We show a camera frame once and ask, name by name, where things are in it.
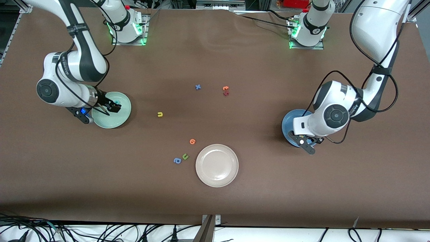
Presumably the light green plate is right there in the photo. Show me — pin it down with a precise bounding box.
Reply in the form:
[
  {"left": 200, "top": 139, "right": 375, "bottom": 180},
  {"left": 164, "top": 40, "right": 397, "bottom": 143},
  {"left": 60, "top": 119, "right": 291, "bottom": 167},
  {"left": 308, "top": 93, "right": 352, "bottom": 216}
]
[{"left": 91, "top": 91, "right": 132, "bottom": 129}]

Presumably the blue plate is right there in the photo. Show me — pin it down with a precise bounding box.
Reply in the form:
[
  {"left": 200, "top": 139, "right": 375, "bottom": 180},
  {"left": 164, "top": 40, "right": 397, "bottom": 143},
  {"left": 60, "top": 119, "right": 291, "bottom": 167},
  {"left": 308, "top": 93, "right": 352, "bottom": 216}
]
[{"left": 282, "top": 109, "right": 318, "bottom": 148}]

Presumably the beige plate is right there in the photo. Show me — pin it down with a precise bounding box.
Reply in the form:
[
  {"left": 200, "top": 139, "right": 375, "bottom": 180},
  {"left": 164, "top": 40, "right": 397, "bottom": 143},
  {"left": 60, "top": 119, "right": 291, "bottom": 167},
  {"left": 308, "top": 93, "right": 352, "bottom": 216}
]
[{"left": 196, "top": 144, "right": 239, "bottom": 188}]

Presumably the red box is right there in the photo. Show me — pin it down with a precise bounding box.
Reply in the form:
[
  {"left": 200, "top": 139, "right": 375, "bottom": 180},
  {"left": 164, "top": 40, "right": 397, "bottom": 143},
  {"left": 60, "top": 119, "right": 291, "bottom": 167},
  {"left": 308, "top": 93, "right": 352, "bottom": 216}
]
[{"left": 282, "top": 0, "right": 313, "bottom": 9}]

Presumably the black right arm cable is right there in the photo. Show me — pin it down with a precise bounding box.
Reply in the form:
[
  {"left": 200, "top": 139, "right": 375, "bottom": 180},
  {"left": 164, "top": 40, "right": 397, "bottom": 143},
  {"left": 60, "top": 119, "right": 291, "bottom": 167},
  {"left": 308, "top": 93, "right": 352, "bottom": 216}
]
[{"left": 54, "top": 0, "right": 118, "bottom": 116}]

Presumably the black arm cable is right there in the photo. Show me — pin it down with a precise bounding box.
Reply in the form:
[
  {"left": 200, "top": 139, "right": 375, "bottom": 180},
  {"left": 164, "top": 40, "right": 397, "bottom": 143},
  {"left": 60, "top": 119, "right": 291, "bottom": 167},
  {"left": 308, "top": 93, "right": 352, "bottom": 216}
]
[
  {"left": 309, "top": 0, "right": 403, "bottom": 145},
  {"left": 54, "top": 0, "right": 118, "bottom": 116}
]

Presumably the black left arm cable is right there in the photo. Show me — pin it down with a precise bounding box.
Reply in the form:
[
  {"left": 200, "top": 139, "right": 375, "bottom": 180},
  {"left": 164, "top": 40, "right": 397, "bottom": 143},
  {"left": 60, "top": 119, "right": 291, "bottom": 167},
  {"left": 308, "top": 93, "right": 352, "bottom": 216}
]
[{"left": 309, "top": 0, "right": 403, "bottom": 145}]

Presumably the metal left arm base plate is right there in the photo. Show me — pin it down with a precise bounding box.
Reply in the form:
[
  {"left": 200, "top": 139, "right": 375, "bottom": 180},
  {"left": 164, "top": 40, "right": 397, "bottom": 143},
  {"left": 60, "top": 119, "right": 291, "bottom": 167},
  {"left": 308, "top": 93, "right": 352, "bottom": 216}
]
[{"left": 287, "top": 18, "right": 325, "bottom": 50}]

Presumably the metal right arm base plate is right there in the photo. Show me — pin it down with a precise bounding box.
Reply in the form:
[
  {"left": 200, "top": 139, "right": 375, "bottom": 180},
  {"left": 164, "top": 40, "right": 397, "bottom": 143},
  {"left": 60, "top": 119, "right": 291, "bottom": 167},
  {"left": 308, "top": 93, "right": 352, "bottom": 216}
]
[{"left": 111, "top": 13, "right": 150, "bottom": 46}]

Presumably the aluminium frame corner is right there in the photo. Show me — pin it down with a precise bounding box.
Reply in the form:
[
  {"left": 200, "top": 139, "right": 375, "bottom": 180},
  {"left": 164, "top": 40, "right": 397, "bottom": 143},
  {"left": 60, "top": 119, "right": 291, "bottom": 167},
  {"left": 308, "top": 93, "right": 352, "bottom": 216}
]
[{"left": 18, "top": 0, "right": 34, "bottom": 14}]

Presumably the black cable on table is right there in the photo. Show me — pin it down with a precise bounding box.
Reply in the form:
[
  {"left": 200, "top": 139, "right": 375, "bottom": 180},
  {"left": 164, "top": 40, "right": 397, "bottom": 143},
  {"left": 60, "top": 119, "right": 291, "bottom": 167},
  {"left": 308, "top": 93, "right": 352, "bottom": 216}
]
[{"left": 232, "top": 12, "right": 293, "bottom": 29}]

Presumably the black cable bundle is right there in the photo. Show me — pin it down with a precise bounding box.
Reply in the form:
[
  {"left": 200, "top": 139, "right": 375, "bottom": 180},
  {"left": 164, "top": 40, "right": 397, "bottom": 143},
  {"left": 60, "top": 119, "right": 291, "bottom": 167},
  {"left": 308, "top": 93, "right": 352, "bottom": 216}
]
[{"left": 0, "top": 212, "right": 71, "bottom": 242}]

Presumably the aluminium bracket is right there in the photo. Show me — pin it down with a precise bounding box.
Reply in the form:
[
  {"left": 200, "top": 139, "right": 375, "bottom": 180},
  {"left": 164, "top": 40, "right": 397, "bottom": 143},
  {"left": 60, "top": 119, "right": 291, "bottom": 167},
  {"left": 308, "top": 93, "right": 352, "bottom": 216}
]
[{"left": 192, "top": 214, "right": 222, "bottom": 242}]

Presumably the aluminium frame profile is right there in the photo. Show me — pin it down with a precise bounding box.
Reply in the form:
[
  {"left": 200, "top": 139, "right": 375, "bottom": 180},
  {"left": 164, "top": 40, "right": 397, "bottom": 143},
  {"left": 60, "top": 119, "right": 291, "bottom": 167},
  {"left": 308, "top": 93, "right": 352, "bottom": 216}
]
[{"left": 405, "top": 0, "right": 430, "bottom": 23}]

